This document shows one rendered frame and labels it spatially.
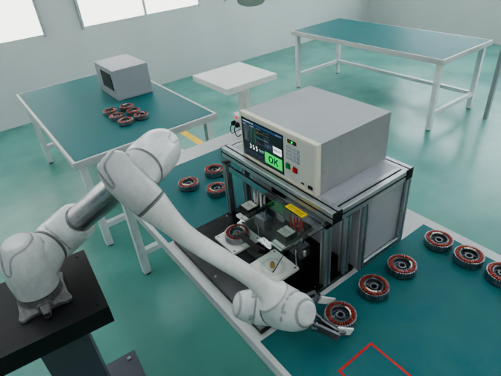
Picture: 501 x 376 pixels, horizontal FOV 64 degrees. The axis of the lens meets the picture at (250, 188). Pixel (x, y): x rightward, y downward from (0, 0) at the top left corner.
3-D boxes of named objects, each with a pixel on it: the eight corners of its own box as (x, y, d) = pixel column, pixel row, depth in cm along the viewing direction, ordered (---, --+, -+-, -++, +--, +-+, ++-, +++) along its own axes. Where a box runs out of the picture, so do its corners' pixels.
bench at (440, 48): (429, 133, 411) (443, 60, 370) (291, 87, 556) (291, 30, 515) (476, 108, 454) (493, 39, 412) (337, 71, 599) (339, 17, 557)
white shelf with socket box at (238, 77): (235, 163, 240) (227, 89, 215) (203, 143, 266) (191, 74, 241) (279, 143, 257) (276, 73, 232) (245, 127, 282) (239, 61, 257)
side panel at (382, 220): (358, 271, 160) (364, 206, 143) (352, 267, 162) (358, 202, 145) (401, 239, 174) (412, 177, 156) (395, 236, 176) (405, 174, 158)
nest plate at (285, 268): (270, 289, 153) (270, 286, 153) (247, 267, 164) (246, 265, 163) (299, 269, 160) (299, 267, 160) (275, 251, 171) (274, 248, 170)
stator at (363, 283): (363, 276, 158) (364, 268, 156) (392, 286, 152) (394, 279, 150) (353, 295, 150) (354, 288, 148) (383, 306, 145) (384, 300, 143)
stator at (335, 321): (332, 336, 136) (332, 330, 134) (318, 311, 145) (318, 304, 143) (362, 327, 138) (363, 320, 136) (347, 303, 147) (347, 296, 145)
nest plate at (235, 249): (233, 256, 170) (233, 254, 169) (215, 239, 180) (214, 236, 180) (262, 240, 177) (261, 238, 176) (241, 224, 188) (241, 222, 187)
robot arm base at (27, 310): (21, 333, 138) (16, 321, 135) (13, 294, 154) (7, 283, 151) (76, 306, 146) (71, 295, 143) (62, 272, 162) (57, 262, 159)
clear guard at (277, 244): (272, 273, 128) (271, 259, 125) (229, 236, 144) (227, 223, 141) (342, 229, 143) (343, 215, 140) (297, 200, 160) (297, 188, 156)
